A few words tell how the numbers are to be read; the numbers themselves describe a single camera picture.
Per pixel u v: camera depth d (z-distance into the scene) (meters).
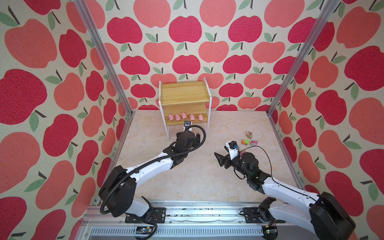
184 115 0.95
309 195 0.46
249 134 1.04
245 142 1.01
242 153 0.70
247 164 0.62
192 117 0.94
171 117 0.93
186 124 0.71
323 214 0.41
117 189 0.41
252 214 0.71
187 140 0.62
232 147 0.69
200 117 0.93
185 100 0.83
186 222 0.73
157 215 0.75
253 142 1.00
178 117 0.93
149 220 0.73
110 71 0.94
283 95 1.08
